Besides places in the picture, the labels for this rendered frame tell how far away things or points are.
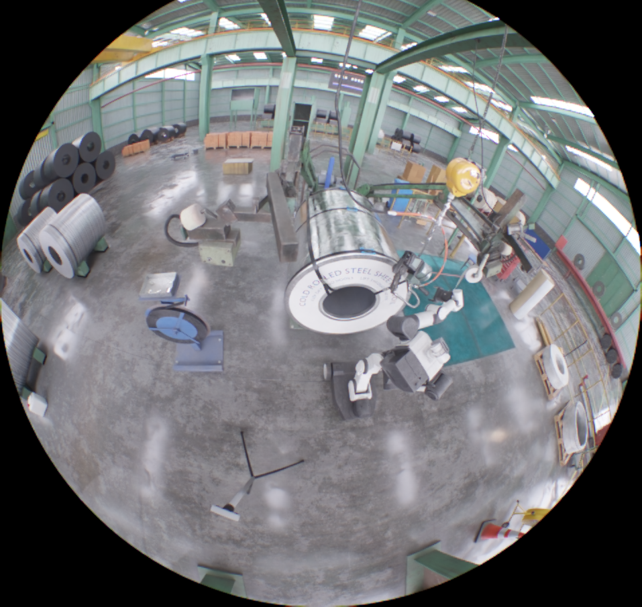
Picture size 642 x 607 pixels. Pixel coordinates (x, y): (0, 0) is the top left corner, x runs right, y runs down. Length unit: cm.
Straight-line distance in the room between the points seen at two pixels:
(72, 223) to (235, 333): 390
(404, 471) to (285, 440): 133
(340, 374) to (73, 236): 495
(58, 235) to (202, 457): 417
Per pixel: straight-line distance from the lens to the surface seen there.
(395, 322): 113
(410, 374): 110
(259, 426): 223
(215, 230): 104
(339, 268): 154
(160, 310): 182
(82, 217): 495
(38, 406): 433
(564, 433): 606
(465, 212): 202
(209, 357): 249
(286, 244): 49
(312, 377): 233
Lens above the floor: 221
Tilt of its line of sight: 47 degrees down
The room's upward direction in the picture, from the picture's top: 14 degrees clockwise
